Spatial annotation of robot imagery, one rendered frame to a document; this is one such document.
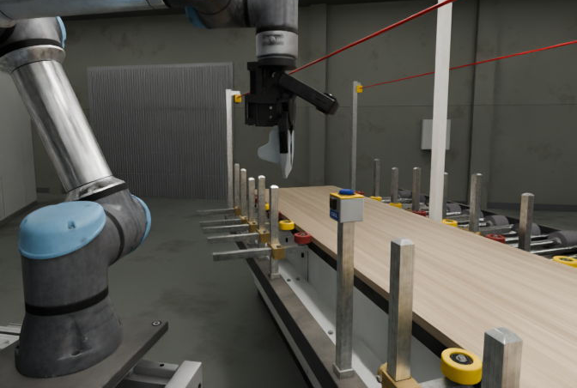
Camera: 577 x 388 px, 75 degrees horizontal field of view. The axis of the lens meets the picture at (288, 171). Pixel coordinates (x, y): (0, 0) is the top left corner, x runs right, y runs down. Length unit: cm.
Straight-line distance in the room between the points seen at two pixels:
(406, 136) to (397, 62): 132
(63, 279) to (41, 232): 8
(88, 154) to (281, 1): 44
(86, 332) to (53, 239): 15
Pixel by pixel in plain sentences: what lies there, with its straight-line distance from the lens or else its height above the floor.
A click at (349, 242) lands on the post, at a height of 109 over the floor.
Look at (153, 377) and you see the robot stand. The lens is 76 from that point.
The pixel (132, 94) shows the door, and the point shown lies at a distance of 835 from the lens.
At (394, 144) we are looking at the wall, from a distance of 708.
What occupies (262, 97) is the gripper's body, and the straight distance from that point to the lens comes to 66.
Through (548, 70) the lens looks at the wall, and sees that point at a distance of 776.
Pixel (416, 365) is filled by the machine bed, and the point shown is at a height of 72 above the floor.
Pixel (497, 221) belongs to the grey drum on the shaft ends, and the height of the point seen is 83.
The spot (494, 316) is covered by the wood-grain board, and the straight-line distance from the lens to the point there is 120.
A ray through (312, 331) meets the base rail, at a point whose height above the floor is 70.
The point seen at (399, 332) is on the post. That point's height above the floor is 98.
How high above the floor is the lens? 139
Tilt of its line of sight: 6 degrees down
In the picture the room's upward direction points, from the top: straight up
